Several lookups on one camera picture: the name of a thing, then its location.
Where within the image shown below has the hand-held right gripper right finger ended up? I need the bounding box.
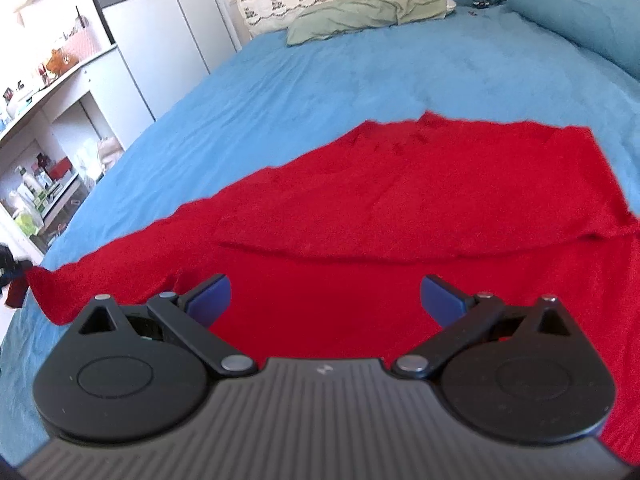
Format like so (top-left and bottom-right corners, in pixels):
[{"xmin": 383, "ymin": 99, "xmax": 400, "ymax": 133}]
[{"xmin": 391, "ymin": 275, "xmax": 580, "ymax": 380}]

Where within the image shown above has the white shelf unit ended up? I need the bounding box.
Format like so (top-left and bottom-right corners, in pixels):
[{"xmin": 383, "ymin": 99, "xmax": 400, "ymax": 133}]
[{"xmin": 0, "ymin": 42, "xmax": 157, "ymax": 256}]

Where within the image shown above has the blue bolster pillow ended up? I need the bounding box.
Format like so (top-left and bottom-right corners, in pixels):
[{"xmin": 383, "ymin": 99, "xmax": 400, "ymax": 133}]
[{"xmin": 506, "ymin": 0, "xmax": 640, "ymax": 82}]

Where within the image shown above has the white wardrobe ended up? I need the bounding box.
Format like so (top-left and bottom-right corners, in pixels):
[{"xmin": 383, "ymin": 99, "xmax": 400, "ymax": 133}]
[{"xmin": 80, "ymin": 0, "xmax": 238, "ymax": 123}]

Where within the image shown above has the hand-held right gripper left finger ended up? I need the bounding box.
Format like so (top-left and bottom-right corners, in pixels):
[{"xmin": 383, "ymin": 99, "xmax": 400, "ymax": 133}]
[{"xmin": 74, "ymin": 274, "xmax": 259, "ymax": 377}]

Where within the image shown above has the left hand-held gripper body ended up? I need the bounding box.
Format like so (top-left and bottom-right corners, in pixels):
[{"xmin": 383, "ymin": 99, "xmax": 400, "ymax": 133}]
[{"xmin": 0, "ymin": 243, "xmax": 32, "ymax": 310}]

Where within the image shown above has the blue bed sheet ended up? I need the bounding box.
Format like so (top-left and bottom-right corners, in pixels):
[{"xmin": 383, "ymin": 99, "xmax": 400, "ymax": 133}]
[{"xmin": 0, "ymin": 4, "xmax": 640, "ymax": 466}]

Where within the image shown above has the red knit garment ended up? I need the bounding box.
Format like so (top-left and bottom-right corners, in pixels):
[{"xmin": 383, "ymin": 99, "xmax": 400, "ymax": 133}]
[{"xmin": 24, "ymin": 110, "xmax": 640, "ymax": 465}]

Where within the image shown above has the green pillow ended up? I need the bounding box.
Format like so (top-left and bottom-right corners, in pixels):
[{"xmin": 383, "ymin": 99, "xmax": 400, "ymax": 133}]
[{"xmin": 286, "ymin": 0, "xmax": 450, "ymax": 46}]

